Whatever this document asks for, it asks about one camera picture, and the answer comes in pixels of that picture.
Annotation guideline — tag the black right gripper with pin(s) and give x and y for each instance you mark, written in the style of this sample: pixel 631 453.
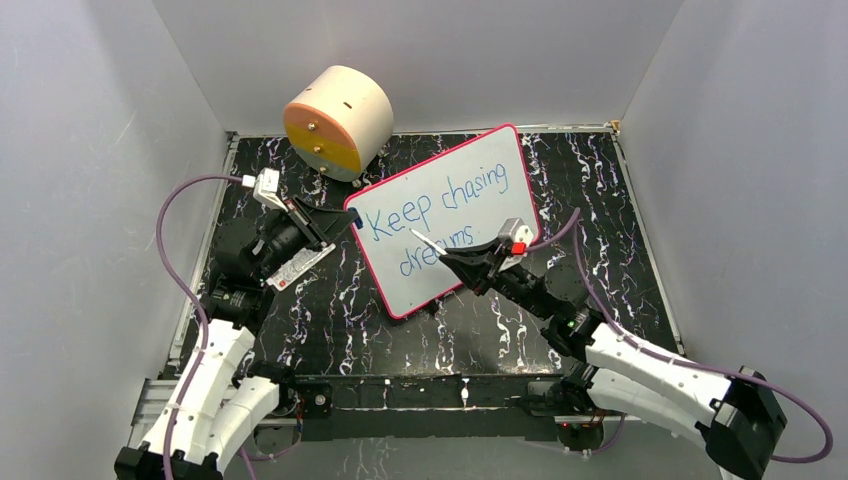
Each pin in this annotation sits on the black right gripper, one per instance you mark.
pixel 467 265

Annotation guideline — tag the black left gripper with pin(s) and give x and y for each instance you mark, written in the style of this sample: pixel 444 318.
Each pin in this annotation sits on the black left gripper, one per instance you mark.
pixel 319 226

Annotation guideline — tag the blue marker cap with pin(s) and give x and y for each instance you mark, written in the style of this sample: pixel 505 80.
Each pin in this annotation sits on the blue marker cap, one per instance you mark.
pixel 358 222

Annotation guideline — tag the white whiteboard marker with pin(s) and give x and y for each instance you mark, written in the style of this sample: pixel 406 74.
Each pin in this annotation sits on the white whiteboard marker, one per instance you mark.
pixel 429 243

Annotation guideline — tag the pink framed whiteboard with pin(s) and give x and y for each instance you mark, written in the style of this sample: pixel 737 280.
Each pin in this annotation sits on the pink framed whiteboard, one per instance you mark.
pixel 459 198

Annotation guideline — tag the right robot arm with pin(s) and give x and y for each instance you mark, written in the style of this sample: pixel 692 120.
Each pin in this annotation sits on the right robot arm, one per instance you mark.
pixel 733 416

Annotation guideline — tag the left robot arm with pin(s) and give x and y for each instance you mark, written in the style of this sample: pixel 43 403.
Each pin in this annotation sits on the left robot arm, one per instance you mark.
pixel 212 410

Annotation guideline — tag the clear plastic marker package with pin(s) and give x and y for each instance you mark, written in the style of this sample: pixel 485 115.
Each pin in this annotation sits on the clear plastic marker package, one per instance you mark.
pixel 291 270

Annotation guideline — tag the round pastel drawer cabinet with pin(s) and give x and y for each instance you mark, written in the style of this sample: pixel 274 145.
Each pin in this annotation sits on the round pastel drawer cabinet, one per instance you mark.
pixel 339 123

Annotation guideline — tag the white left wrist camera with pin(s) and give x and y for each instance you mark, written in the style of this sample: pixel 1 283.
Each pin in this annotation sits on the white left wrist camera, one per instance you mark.
pixel 265 188

